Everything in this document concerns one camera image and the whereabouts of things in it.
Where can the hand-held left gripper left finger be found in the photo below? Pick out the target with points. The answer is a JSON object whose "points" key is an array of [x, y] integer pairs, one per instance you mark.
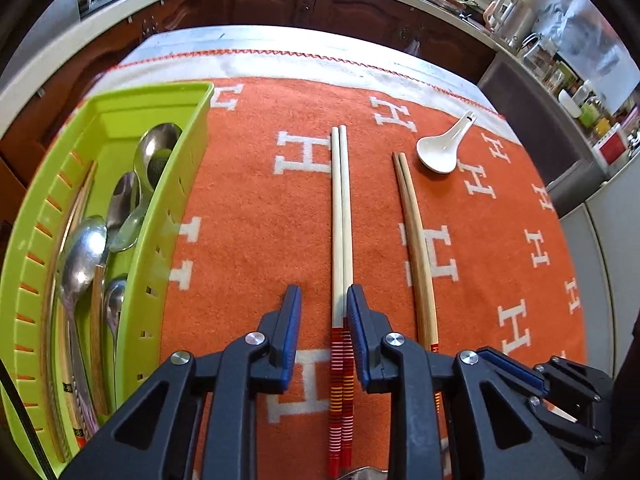
{"points": [[292, 340]]}

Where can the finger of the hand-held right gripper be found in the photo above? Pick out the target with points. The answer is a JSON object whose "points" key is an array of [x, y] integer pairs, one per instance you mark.
{"points": [[585, 432], [515, 372]]}

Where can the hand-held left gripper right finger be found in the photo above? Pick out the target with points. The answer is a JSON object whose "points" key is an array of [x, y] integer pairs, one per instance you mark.
{"points": [[357, 340]]}

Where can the bamboo chopstick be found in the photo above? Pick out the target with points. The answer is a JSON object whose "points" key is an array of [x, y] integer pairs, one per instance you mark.
{"points": [[412, 260], [421, 260]]}

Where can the white chopstick red striped end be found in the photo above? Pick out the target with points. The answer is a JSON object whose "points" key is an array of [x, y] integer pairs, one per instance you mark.
{"points": [[346, 235], [337, 235]]}

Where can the white ceramic spoon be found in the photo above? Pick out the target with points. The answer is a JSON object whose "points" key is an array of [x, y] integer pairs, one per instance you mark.
{"points": [[437, 152]]}

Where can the small steel spoon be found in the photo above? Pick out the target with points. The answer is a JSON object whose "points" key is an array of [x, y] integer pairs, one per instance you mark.
{"points": [[122, 195]]}

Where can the steel soup spoon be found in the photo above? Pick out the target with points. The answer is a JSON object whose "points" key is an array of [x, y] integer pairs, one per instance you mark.
{"points": [[157, 150]]}

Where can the green plastic utensil tray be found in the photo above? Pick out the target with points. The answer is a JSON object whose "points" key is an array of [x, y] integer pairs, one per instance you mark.
{"points": [[145, 105]]}

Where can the orange patterned blanket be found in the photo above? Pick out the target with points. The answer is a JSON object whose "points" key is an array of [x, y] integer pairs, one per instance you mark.
{"points": [[250, 210]]}

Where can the grey refrigerator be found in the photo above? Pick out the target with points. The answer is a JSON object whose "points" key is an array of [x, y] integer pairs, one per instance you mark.
{"points": [[600, 260]]}

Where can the grey metal appliance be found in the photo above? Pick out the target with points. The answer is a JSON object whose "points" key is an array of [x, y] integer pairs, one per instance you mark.
{"points": [[530, 110]]}

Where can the row of condiment bottles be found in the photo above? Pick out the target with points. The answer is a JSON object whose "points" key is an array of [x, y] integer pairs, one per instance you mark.
{"points": [[590, 110]]}

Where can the steel pot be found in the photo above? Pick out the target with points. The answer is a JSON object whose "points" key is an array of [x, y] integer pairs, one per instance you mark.
{"points": [[535, 45]]}

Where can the brown wooden kitchen cabinets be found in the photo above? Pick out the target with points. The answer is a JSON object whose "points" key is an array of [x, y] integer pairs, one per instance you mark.
{"points": [[280, 5]]}

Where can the white kettle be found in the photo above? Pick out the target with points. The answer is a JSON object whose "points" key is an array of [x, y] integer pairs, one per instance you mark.
{"points": [[505, 7]]}

